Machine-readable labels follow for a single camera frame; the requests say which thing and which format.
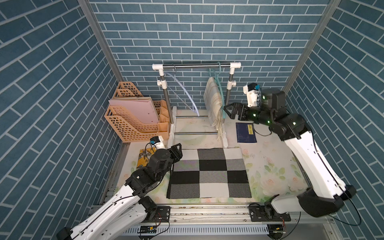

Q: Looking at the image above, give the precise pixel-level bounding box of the white steel clothes rack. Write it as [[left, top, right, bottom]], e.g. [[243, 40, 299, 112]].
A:
[[152, 62, 242, 148]]

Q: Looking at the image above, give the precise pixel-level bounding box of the orange plastic file organizer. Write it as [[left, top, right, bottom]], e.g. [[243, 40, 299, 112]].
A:
[[104, 82, 171, 143]]

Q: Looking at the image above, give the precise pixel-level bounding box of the green circuit board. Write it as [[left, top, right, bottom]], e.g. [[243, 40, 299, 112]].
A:
[[138, 226, 158, 235]]

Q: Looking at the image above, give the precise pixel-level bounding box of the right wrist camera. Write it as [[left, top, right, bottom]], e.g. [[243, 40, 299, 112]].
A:
[[243, 83, 262, 108]]

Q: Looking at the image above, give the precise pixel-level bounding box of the light blue plastic hanger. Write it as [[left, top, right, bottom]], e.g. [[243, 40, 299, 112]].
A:
[[164, 71, 200, 117]]

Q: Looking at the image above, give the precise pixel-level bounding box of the floral tablecloth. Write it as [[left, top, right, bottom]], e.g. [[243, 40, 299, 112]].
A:
[[118, 108, 307, 205]]

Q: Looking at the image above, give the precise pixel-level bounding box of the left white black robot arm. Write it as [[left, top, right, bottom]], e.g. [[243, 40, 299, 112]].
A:
[[56, 144, 183, 240]]

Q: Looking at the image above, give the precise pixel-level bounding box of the black grey checkered mat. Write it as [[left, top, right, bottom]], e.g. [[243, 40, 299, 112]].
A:
[[167, 148, 252, 200]]

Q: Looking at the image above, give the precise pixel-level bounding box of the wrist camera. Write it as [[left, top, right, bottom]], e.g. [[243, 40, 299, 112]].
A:
[[243, 83, 262, 108], [150, 136, 166, 150]]

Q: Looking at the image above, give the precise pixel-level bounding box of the plaid cream blue scarf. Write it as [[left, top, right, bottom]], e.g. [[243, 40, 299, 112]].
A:
[[204, 77, 224, 140]]

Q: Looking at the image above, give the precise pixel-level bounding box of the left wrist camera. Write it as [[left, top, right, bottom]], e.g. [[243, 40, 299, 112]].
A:
[[150, 136, 166, 150]]

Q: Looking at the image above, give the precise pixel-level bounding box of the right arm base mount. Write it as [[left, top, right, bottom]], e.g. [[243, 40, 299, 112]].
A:
[[248, 195, 292, 222]]

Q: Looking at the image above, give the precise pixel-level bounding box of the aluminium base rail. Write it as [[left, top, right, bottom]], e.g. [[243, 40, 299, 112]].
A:
[[119, 204, 342, 240]]

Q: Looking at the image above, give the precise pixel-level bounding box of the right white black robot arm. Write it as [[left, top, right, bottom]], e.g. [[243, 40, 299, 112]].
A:
[[224, 84, 357, 218]]

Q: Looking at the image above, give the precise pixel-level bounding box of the yellow illustrated book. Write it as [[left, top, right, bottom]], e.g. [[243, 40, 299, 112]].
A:
[[137, 147, 157, 169]]

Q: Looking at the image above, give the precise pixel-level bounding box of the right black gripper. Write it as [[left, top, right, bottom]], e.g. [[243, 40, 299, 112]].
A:
[[222, 101, 270, 128]]

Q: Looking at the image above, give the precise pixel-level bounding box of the teal plastic hanger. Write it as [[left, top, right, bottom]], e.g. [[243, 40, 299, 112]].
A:
[[209, 62, 226, 119]]

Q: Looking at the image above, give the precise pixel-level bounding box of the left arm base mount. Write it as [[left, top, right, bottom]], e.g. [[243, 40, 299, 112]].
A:
[[138, 196, 171, 223]]

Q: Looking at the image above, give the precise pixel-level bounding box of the pink folder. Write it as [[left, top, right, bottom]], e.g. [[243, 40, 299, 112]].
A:
[[109, 97, 159, 124]]

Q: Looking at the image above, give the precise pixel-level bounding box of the dark blue book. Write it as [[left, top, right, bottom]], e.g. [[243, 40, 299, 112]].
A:
[[236, 123, 257, 144]]

